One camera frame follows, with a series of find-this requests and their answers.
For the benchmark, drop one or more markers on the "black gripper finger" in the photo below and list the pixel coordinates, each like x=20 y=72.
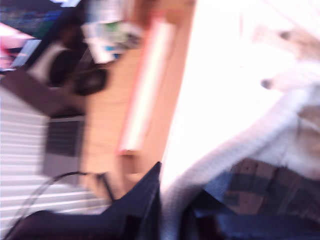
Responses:
x=197 y=225
x=142 y=200

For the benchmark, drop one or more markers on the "red cardboard shoebox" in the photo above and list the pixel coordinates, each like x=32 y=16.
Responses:
x=147 y=87

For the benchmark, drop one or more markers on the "white sneaker shoe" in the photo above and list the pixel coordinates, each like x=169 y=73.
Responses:
x=225 y=100

